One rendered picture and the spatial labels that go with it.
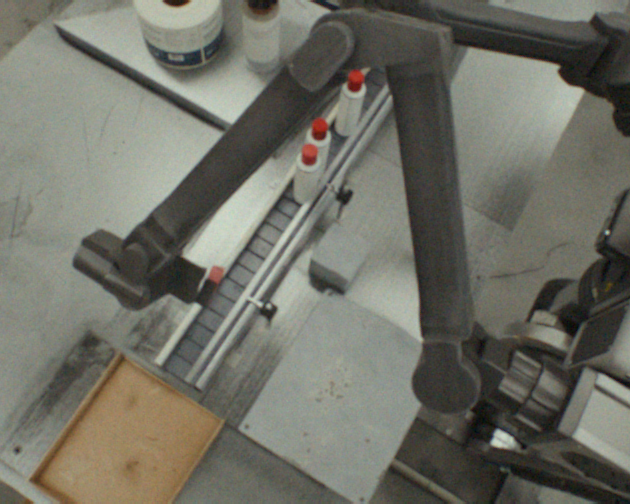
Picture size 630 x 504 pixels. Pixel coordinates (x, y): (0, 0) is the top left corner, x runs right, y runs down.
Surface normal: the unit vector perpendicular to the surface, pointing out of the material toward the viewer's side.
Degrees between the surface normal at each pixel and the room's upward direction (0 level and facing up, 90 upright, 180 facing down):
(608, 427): 0
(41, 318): 0
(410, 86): 63
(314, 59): 50
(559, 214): 0
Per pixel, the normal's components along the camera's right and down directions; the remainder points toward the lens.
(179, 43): 0.04, 0.94
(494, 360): 0.39, -0.77
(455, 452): 0.07, -0.35
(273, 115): -0.33, 0.42
